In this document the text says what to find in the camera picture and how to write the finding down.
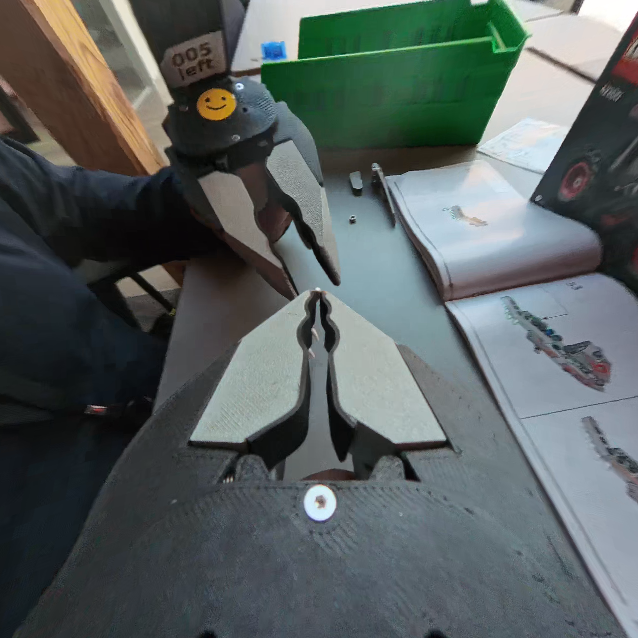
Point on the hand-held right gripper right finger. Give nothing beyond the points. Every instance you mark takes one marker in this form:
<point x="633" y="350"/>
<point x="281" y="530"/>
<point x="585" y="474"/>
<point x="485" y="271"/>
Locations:
<point x="384" y="393"/>

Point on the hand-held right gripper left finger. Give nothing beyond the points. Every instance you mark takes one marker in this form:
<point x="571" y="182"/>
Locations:
<point x="249" y="389"/>

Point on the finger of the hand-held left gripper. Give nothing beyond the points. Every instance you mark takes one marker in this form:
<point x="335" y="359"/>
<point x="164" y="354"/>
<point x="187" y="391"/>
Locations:
<point x="304" y="184"/>
<point x="229" y="194"/>

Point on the small white lego pin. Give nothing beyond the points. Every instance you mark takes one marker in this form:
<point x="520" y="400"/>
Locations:
<point x="317" y="290"/>

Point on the person's left forearm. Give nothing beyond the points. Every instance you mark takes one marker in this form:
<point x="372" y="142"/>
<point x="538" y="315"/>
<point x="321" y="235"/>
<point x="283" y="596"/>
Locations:
<point x="99" y="214"/>

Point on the small curved grey lego piece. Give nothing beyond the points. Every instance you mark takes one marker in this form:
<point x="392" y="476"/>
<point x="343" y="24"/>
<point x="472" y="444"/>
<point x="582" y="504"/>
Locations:
<point x="356" y="182"/>

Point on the small blue lego piece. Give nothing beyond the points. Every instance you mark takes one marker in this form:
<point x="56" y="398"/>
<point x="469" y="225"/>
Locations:
<point x="273" y="51"/>

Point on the long grey lego panel piece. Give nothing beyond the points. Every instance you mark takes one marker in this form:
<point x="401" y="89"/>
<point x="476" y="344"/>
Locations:
<point x="383" y="192"/>

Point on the open lego instruction booklet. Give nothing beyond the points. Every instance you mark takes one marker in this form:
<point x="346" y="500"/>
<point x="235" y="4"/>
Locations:
<point x="498" y="234"/>

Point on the dark lego set box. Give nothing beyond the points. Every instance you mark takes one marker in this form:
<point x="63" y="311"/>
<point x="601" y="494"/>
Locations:
<point x="603" y="164"/>

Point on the person's left hand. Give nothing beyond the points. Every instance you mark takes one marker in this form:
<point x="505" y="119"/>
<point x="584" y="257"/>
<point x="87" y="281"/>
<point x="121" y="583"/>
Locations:
<point x="274" y="222"/>

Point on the green plastic bin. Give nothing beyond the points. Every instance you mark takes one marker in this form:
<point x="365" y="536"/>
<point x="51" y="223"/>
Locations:
<point x="379" y="94"/>

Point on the wooden beam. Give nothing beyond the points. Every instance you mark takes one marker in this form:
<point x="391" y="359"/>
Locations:
<point x="74" y="84"/>

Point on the person's dark navy jacket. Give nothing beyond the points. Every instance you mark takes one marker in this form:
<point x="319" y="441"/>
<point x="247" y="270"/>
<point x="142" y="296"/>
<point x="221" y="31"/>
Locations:
<point x="40" y="359"/>

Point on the loose printed paper sheet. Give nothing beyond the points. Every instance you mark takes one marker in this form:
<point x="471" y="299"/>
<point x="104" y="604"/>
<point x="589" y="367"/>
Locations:
<point x="523" y="144"/>

